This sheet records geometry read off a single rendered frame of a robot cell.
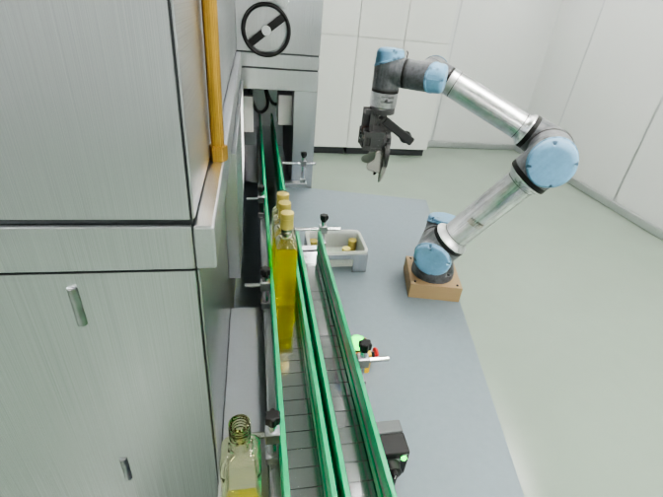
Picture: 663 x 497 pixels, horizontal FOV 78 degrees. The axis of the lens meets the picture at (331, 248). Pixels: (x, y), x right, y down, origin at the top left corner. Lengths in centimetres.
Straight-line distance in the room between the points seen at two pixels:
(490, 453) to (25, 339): 96
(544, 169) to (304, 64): 128
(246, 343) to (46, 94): 75
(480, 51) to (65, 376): 571
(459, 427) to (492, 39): 531
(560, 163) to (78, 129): 101
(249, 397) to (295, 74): 154
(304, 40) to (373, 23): 294
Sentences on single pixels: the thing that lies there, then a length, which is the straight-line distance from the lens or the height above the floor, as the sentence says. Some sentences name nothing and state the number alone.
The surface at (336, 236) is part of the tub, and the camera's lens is 166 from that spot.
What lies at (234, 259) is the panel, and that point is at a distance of 109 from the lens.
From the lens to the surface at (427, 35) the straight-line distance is 518.
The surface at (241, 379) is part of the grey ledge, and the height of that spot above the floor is 88.
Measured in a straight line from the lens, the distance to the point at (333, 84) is 496.
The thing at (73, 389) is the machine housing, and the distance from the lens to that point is 72.
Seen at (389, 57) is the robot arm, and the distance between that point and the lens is 119.
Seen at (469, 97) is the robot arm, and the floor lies 143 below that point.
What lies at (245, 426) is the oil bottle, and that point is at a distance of 63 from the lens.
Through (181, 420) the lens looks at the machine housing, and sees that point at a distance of 75.
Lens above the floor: 163
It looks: 31 degrees down
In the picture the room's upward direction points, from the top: 6 degrees clockwise
